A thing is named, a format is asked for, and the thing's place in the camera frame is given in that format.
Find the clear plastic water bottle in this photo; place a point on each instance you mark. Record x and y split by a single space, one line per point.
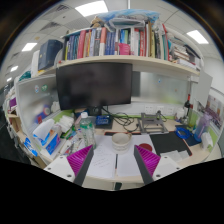
87 130

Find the row of books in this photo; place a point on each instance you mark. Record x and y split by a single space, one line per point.
145 41

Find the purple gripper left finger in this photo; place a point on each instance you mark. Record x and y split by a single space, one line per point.
79 163

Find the black mouse pad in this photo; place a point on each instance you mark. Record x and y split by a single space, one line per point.
164 143

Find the tissue box blue orange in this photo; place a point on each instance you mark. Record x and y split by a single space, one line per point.
47 135

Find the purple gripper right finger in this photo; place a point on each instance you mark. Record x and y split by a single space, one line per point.
147 162

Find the white paper sheet left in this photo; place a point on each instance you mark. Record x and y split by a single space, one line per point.
103 161

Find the dark blue box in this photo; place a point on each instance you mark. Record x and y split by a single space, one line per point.
48 52

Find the white paper sheet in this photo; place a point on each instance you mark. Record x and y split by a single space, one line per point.
103 161
126 163

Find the black computer monitor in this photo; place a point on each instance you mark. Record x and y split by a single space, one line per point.
94 84

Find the white ceramic bowl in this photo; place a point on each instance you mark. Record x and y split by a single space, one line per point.
120 141

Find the wooden overhead shelf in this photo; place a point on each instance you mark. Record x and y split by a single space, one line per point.
142 64

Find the metal laptop stand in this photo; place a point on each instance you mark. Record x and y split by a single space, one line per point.
152 124

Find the white paper sheet right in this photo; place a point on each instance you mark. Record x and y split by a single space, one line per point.
126 163

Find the red round lid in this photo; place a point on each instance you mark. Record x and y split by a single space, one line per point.
146 146

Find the black blue small device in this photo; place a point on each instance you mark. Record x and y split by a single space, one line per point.
103 121

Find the purple tinted water bottle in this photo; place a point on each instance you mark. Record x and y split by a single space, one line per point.
202 126

